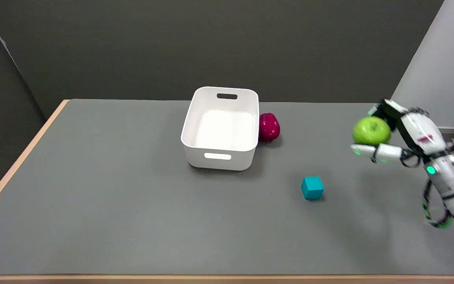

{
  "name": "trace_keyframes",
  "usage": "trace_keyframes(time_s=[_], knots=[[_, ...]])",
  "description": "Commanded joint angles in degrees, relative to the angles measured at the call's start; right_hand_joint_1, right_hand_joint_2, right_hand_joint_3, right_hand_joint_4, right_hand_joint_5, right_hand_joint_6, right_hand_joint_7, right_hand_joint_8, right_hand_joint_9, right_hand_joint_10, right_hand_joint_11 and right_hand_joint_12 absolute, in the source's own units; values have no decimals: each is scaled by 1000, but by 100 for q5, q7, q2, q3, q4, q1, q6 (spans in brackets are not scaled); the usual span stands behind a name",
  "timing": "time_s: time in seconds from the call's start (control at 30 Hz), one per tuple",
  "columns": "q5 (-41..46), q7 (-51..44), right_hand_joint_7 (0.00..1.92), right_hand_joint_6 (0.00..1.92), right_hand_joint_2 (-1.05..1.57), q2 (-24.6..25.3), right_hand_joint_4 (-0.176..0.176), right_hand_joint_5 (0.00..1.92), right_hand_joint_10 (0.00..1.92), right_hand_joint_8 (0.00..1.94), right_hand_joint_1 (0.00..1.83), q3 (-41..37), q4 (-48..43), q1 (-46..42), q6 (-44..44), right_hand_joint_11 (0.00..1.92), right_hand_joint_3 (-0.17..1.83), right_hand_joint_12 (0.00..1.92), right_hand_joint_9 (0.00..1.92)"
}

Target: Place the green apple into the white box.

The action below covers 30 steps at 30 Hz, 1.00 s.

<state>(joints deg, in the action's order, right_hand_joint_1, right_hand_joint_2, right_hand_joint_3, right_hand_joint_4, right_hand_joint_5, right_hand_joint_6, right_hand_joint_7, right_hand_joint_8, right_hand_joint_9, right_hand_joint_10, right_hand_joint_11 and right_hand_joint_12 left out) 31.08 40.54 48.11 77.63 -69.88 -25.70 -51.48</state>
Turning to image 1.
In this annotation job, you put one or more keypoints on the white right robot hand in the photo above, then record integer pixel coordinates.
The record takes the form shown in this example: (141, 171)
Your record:
(416, 132)

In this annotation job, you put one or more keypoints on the green apple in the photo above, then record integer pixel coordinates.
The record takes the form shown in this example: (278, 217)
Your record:
(371, 130)

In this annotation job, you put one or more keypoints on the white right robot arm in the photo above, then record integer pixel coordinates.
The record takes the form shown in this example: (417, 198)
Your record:
(453, 185)

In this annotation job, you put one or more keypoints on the white plastic box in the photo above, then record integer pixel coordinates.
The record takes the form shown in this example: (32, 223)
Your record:
(221, 128)

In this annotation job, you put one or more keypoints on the teal cube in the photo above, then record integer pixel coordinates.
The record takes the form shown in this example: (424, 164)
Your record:
(312, 187)

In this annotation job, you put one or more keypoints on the magenta strawberry toy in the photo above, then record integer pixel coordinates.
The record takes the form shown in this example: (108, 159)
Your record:
(268, 127)

